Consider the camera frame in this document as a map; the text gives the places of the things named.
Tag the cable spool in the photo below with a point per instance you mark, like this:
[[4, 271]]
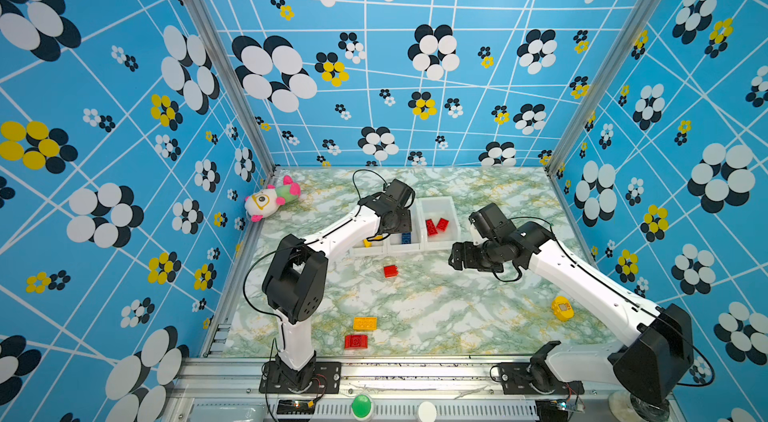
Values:
[[626, 407]]

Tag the long red brick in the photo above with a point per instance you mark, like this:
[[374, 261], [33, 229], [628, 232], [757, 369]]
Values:
[[431, 228]]

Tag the right white plastic bin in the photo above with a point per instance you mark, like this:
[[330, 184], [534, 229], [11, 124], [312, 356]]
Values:
[[435, 208]]

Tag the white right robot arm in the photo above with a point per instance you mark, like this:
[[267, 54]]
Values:
[[654, 346]]

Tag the yellow rounded plate brick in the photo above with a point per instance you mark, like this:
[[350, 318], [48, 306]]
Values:
[[562, 308]]

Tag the green push button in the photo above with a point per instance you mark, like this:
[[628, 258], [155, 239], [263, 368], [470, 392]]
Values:
[[362, 408]]

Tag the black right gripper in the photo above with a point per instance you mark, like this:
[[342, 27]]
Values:
[[467, 261]]

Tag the white plastic bin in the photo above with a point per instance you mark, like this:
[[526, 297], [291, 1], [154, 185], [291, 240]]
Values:
[[435, 208], [367, 248], [397, 247]]

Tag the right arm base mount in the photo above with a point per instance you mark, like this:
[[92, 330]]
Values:
[[518, 378]]

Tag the white push button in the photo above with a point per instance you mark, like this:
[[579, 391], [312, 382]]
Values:
[[426, 412]]

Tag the plush fish toy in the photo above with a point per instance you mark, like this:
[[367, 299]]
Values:
[[269, 200]]

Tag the aluminium front rail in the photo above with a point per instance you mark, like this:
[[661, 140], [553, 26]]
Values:
[[460, 388]]

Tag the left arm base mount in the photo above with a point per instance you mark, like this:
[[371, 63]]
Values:
[[316, 378]]

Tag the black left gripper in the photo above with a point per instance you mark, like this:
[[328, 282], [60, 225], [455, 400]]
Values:
[[406, 221]]

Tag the left white plastic bin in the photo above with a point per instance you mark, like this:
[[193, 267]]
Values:
[[367, 248]]

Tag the aluminium corner post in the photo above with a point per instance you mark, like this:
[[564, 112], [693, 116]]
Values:
[[204, 25], [636, 22]]

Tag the right aluminium corner post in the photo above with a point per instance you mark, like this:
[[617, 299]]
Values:
[[636, 22]]

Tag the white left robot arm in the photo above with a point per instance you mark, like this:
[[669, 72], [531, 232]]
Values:
[[295, 281]]

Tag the yellow long brick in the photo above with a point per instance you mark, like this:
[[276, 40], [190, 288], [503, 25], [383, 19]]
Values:
[[365, 324]]

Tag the middle white plastic bin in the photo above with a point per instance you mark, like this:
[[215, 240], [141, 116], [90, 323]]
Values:
[[397, 247]]

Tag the left aluminium corner post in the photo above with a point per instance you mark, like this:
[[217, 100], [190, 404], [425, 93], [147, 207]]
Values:
[[204, 25]]

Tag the small red square brick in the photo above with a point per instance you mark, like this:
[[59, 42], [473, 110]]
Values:
[[390, 271]]

